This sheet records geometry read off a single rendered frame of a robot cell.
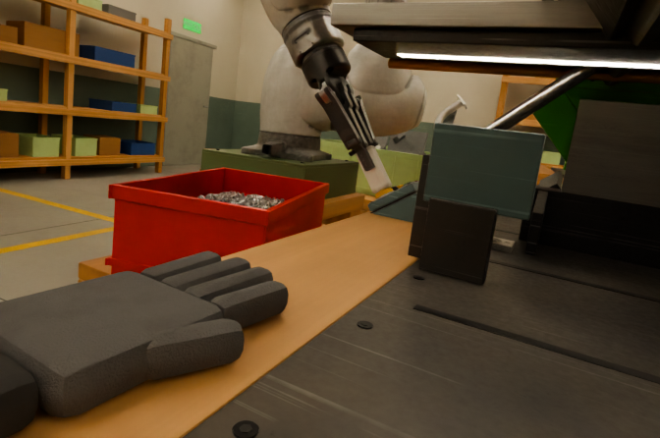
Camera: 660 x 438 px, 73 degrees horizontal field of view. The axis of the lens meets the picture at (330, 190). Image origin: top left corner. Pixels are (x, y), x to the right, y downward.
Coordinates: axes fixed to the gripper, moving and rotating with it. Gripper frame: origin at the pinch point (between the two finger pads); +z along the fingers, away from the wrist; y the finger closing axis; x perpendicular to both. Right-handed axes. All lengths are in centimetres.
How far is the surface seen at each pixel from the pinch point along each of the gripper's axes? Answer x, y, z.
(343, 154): -40, -85, -23
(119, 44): -405, -370, -381
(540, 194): 20.0, 1.8, 13.4
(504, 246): 14.1, 7.9, 17.0
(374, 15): 16.9, 29.7, -7.0
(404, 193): 3.6, 2.2, 5.6
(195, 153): -500, -542, -257
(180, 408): 7, 52, 13
